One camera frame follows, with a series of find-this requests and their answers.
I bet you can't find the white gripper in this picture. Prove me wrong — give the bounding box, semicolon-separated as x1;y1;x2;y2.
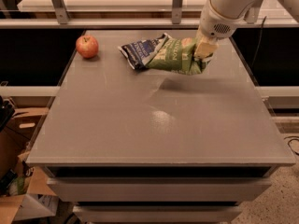
194;0;241;59

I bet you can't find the green jalapeno chip bag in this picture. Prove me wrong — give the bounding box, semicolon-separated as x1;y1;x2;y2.
146;38;213;75

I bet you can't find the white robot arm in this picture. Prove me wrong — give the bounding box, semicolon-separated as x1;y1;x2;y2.
194;0;299;59

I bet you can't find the blue chip bag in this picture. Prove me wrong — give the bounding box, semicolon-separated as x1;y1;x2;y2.
119;33;170;70

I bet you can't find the red apple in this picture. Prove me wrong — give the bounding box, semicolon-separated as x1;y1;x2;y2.
76;35;99;59

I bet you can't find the upper grey drawer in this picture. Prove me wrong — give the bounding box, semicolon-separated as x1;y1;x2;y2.
47;178;271;202

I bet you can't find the grey drawer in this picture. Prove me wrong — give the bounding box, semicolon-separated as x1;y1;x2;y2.
47;178;271;202
73;205;241;224

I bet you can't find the lower grey drawer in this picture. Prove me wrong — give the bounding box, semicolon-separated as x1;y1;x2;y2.
73;205;241;224

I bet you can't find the brown cardboard box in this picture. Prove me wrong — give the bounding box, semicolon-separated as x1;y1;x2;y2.
0;107;59;224

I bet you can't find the black cable on floor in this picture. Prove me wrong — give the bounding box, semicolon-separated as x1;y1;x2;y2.
283;135;299;157

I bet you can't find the metal window frame rail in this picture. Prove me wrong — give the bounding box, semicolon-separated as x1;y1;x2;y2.
1;0;298;29

